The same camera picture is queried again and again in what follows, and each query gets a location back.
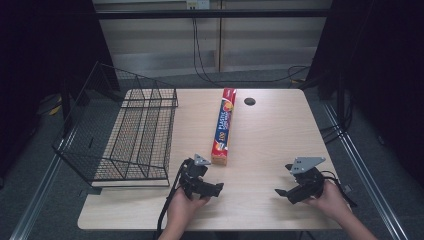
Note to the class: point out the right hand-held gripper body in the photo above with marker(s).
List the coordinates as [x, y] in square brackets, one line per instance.
[308, 185]

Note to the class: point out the black metal stand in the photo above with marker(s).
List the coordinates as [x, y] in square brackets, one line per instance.
[66, 106]

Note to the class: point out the red blue plastic wrap box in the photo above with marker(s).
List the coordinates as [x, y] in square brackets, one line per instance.
[224, 126]

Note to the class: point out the person's left hand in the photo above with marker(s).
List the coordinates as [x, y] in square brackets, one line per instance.
[181, 208]

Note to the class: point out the person's right hand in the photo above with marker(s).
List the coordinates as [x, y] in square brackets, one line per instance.
[330, 200]

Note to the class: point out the yellow floor object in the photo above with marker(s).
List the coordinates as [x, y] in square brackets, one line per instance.
[56, 107]

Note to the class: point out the dark curtain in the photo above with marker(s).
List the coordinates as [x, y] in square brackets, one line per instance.
[383, 66]
[40, 50]

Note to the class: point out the round black table grommet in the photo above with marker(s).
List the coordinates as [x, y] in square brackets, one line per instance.
[249, 101]

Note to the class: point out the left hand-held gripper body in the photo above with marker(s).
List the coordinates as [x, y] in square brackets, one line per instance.
[195, 175]

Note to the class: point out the white wall socket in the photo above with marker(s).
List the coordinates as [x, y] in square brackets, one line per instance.
[198, 4]

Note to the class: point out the metal floor rail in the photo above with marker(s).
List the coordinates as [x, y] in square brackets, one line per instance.
[363, 173]
[36, 200]

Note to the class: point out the black horizontal bar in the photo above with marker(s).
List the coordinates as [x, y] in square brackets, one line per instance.
[213, 13]

